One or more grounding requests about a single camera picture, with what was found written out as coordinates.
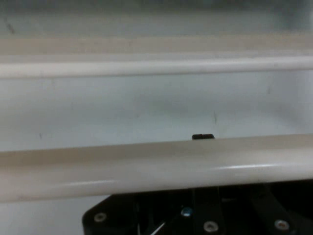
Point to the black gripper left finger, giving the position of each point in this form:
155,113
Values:
137,215

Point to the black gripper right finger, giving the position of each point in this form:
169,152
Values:
256,210

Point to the white plastic tub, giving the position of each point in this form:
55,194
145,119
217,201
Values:
146,166

